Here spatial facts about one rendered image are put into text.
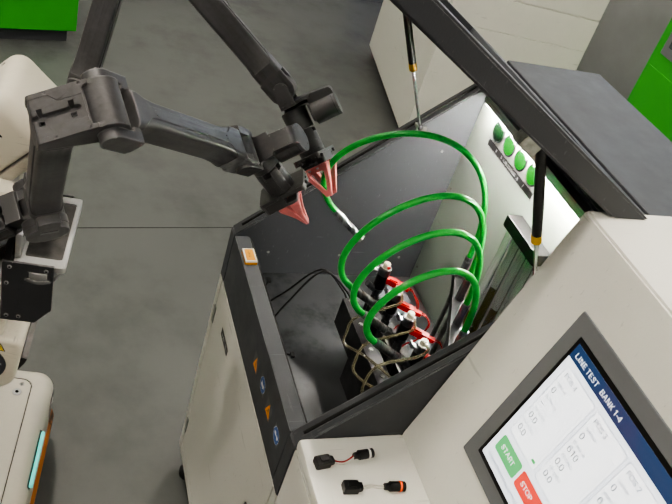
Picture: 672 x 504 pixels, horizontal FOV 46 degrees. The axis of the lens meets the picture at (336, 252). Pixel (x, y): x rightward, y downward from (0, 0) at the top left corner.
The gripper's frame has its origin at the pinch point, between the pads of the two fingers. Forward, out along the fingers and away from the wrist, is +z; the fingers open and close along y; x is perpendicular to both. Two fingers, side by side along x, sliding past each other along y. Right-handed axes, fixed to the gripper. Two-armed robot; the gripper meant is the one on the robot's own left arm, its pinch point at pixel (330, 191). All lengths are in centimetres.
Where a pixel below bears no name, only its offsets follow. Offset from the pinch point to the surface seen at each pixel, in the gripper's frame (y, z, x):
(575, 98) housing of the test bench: 33, 5, -52
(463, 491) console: -40, 56, -16
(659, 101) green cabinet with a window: 298, 44, -69
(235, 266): 7.7, 8.1, 35.1
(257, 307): -7.9, 17.2, 25.2
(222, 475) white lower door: -5, 55, 58
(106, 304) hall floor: 78, 10, 136
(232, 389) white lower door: -3, 35, 45
